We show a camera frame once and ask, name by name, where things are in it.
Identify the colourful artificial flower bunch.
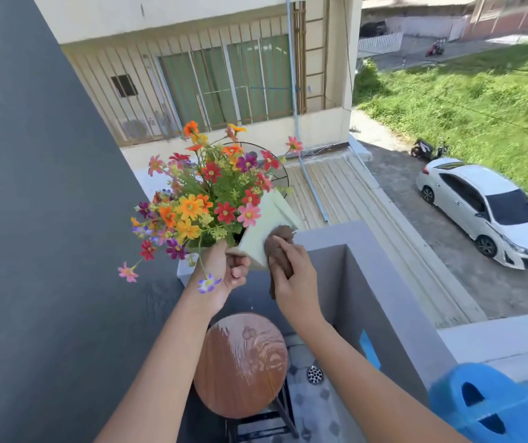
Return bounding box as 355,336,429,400
117,121,304,294

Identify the white picket fence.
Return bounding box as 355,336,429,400
357,31,404,55

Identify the person's left forearm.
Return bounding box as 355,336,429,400
94,290,221,443

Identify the white square flower pot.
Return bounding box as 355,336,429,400
225,188,306,269

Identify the dark parked car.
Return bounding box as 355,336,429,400
359,20,389,38

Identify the brown cleaning cloth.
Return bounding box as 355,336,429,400
264,224,298,301

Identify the round wooden stool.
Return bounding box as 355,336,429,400
193,312,300,443

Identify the person's right hand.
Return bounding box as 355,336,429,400
268,235,328,333

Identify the black scooter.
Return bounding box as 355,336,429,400
410,138,450,161

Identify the blue plastic container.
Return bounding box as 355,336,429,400
428,362,528,443

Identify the person's right forearm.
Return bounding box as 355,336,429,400
291,317,471,443

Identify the air conditioner outdoor unit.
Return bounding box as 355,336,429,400
116,115,163,143

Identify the beige corrugated metal roof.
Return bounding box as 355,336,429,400
286,150,488,329

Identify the beige metal window grille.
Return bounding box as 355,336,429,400
62,14,300,148

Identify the metal wall ladder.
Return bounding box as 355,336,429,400
293,0,332,114

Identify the person's left hand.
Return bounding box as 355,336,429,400
187,240,252,315

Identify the white sedan car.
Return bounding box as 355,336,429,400
415,158,528,271

